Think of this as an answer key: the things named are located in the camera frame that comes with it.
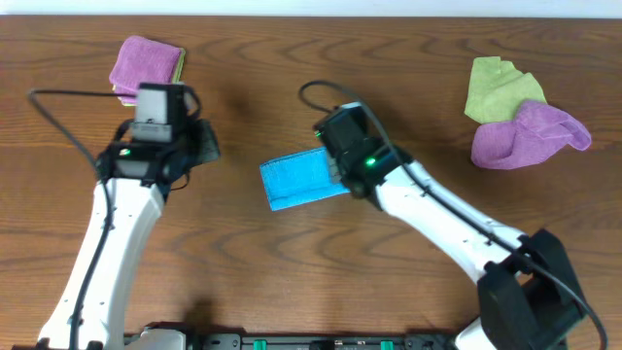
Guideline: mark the folded purple cloth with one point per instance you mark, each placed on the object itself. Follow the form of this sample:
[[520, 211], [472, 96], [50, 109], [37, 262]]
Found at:
[[143, 65]]

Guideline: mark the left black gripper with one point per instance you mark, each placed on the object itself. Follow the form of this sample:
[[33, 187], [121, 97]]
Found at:
[[209, 143]]

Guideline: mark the crumpled green cloth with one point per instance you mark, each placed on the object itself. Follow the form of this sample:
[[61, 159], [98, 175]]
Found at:
[[497, 89]]

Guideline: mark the blue microfiber cloth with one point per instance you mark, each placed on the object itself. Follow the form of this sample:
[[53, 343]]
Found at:
[[299, 179]]

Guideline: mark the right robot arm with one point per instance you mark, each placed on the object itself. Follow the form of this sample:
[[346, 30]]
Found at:
[[528, 294]]

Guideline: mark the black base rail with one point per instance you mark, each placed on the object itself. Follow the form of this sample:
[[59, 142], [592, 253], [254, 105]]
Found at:
[[235, 341]]

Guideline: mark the folded green cloth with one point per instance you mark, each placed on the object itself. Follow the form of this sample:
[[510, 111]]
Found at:
[[180, 63]]

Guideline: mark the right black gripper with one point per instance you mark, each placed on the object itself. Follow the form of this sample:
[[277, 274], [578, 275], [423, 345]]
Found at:
[[374, 143]]

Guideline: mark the crumpled purple cloth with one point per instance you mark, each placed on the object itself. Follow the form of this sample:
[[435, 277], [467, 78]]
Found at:
[[538, 132]]

